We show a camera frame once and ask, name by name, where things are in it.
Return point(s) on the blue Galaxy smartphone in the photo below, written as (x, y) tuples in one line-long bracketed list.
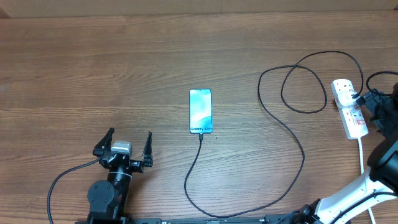
[(201, 115)]

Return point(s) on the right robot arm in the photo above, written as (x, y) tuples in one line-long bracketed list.
[(378, 180)]

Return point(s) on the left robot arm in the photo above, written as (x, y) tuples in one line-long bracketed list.
[(108, 197)]

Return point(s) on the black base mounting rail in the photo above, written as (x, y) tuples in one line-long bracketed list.
[(268, 219)]

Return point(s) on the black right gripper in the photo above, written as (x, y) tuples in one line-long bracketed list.
[(373, 101)]

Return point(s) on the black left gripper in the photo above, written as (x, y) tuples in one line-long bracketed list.
[(137, 165)]

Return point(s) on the white power strip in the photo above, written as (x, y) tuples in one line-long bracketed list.
[(352, 117)]

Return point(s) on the white USB charger plug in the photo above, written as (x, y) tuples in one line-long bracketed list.
[(346, 99)]

